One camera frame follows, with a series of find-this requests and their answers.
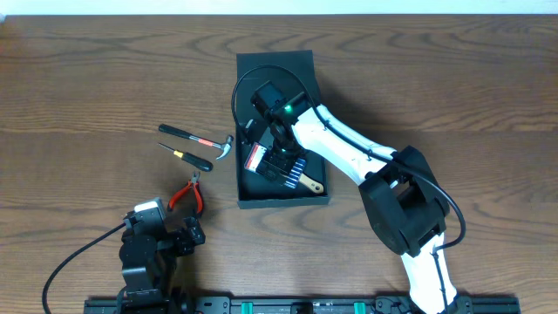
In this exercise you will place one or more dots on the black open gift box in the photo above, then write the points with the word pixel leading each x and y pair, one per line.
pixel 254 191

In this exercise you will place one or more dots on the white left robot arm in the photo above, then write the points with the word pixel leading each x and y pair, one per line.
pixel 149 256

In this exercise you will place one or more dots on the orange scraper wooden handle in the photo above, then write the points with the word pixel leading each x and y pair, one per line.
pixel 314 186

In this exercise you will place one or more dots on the black handled screwdriver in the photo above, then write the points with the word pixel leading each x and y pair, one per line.
pixel 197 162

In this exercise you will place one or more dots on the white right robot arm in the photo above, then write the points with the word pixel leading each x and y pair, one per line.
pixel 404 204

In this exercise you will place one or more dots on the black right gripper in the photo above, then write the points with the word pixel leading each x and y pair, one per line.
pixel 274 171

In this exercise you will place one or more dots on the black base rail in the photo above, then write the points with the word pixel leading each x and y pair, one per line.
pixel 378 305

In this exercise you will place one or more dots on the blue precision screwdriver set case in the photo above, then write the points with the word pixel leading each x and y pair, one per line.
pixel 274 167

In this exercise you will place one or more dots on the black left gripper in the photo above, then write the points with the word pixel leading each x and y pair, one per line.
pixel 184 240

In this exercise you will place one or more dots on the black handled claw hammer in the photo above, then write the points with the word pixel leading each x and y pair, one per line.
pixel 224 147

